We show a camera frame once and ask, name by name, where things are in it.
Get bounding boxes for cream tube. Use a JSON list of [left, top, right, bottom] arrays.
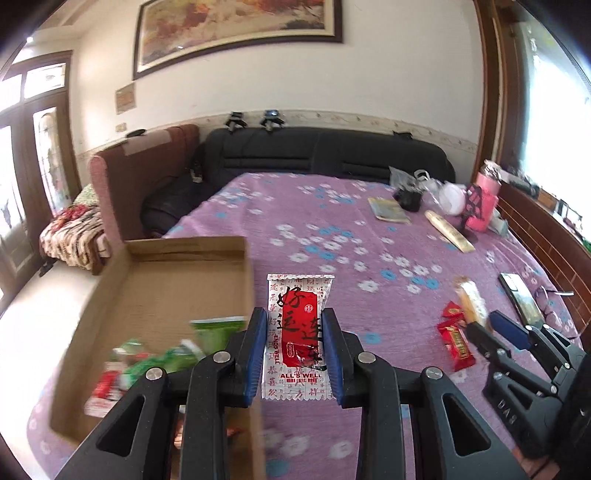
[[424, 210, 476, 254]]

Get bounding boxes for brown armchair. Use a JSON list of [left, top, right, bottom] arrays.
[[88, 124, 200, 276]]

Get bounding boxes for brown cardboard box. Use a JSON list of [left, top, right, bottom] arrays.
[[50, 236, 266, 480]]

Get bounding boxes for wooden glass door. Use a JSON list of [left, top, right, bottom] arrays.
[[0, 50, 83, 301]]

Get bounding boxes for beige biscuit packet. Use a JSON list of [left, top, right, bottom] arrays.
[[452, 275, 491, 326]]

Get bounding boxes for purple frame eyeglasses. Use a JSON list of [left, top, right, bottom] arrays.
[[533, 285, 575, 333]]

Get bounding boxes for pink bottle with knitted sleeve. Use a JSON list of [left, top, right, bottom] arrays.
[[464, 172, 502, 233]]

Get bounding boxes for black sofa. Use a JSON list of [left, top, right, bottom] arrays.
[[141, 127, 457, 241]]

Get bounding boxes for dark smartphone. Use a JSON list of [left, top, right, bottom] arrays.
[[498, 272, 548, 328]]

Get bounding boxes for small wall plaque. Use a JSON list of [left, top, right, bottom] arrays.
[[115, 83, 136, 115]]

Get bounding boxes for black round container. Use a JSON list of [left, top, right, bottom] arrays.
[[393, 187, 423, 213]]

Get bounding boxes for clear plastic bag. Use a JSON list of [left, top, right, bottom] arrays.
[[389, 165, 432, 192]]

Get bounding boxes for red snack packet brown label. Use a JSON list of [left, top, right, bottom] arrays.
[[437, 320, 476, 373]]

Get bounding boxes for purple floral bedsheet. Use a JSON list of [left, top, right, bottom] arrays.
[[25, 172, 585, 480]]

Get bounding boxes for framed painting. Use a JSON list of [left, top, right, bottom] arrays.
[[132, 0, 344, 81]]

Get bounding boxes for white red snack packet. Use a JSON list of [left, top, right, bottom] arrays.
[[84, 369, 132, 418], [261, 273, 335, 403]]

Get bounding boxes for clear plastic cup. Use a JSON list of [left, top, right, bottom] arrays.
[[434, 180, 468, 217]]

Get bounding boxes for green snack packet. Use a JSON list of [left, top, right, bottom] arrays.
[[191, 315, 249, 358], [110, 338, 155, 384], [154, 340, 206, 374]]

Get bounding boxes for wooden headboard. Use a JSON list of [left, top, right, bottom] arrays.
[[482, 159, 591, 352]]

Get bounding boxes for patterned blanket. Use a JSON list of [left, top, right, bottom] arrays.
[[39, 203, 114, 276]]

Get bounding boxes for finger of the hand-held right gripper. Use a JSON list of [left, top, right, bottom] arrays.
[[464, 320, 513, 371], [488, 310, 585, 370]]

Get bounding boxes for wooden window frame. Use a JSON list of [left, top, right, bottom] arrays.
[[473, 0, 525, 176]]

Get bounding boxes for khaki booklet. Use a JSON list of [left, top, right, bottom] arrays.
[[368, 197, 411, 225]]

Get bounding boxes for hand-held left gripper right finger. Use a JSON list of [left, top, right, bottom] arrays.
[[322, 307, 529, 480]]

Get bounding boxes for green floral cushion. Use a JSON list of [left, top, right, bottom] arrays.
[[73, 184, 101, 209]]

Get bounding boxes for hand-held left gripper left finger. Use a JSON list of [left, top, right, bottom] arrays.
[[54, 307, 269, 480]]

